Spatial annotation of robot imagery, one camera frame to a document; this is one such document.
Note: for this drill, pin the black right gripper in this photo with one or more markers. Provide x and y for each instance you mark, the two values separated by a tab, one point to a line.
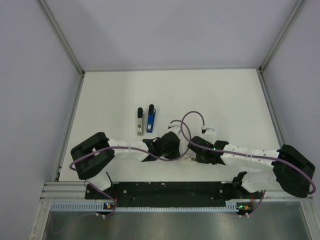
199	159

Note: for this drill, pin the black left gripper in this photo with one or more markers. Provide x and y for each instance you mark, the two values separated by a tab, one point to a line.
176	153

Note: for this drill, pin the grey and black stapler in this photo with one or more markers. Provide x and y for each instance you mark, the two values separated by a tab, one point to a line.
140	121

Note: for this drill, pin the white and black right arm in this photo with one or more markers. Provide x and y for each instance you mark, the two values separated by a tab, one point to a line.
283	169

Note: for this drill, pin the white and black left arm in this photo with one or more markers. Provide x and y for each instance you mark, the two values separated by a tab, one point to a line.
91	157

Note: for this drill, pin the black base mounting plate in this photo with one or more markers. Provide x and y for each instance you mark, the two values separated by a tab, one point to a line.
176	194

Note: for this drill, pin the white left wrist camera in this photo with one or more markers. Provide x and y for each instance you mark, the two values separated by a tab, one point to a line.
174	127

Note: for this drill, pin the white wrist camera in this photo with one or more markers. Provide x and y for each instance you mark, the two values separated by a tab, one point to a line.
208	131
174	127

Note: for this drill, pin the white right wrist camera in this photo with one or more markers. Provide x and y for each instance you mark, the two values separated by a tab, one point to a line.
208	131

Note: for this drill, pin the aluminium frame rail front right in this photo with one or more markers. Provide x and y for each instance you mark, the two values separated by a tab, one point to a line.
284	196

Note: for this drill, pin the aluminium frame rail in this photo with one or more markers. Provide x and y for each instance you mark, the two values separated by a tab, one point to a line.
60	191
284	196

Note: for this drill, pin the aluminium frame post right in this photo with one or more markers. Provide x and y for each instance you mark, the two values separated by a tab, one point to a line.
297	8

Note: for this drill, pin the aluminium frame post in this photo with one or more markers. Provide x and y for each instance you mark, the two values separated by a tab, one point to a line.
297	8
60	36

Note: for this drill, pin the aluminium frame rail front left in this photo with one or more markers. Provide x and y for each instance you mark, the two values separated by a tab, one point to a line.
60	191

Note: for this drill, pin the light blue slotted cable duct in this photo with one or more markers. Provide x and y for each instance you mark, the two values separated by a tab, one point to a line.
102	207

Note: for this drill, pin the aluminium frame post left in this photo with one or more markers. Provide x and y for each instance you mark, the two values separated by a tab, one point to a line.
60	36

